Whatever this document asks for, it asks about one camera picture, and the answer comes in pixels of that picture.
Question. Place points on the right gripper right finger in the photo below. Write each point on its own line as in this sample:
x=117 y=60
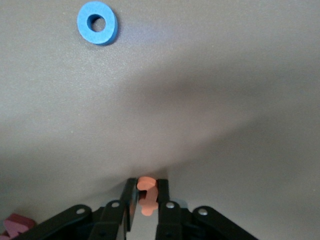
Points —
x=172 y=222

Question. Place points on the maroon angular foam letter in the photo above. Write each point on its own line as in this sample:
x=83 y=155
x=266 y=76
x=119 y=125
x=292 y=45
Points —
x=15 y=225

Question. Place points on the orange foam letter t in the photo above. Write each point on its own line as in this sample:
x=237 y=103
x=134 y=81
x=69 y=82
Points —
x=150 y=200

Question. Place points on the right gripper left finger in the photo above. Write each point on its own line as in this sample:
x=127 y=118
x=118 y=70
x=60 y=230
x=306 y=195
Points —
x=107 y=222

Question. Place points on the brown table cover sheet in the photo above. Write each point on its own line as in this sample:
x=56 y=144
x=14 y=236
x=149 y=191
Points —
x=200 y=75

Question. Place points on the blue foam letter o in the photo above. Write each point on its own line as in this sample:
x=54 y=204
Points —
x=82 y=30

